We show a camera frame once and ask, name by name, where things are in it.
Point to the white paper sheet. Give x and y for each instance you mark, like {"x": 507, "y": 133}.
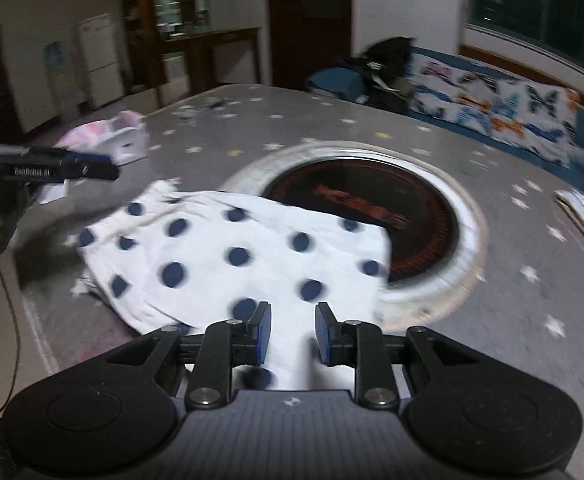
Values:
{"x": 54, "y": 192}

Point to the round red black heater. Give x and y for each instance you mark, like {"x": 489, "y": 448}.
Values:
{"x": 372, "y": 200}

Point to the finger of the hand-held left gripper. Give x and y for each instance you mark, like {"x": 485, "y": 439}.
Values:
{"x": 47, "y": 167}

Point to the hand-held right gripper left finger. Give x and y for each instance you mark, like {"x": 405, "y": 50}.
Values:
{"x": 262, "y": 335}

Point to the dark wooden counter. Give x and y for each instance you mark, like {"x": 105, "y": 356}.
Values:
{"x": 212, "y": 55}

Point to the white refrigerator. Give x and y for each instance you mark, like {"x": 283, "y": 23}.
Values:
{"x": 99, "y": 60}

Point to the dark wooden door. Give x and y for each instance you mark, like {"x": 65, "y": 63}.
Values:
{"x": 307, "y": 20}

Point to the white polka dot pants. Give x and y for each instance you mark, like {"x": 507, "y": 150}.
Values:
{"x": 272, "y": 270}

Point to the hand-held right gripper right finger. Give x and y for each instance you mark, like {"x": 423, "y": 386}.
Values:
{"x": 323, "y": 340}

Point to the wooden display cabinet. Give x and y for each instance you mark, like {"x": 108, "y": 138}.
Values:
{"x": 142, "y": 30}

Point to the dark window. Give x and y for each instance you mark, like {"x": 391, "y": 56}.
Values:
{"x": 547, "y": 5}

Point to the grey star print mat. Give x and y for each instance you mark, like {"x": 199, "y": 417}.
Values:
{"x": 522, "y": 270}

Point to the white water dispenser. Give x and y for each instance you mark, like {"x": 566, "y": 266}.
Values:
{"x": 62, "y": 85}

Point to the pile of dark clothes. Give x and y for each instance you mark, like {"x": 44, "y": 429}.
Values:
{"x": 382, "y": 70}

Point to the blue cushion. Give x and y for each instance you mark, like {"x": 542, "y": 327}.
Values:
{"x": 334, "y": 82}

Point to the pink white folded cloth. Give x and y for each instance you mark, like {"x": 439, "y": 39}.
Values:
{"x": 117, "y": 135}

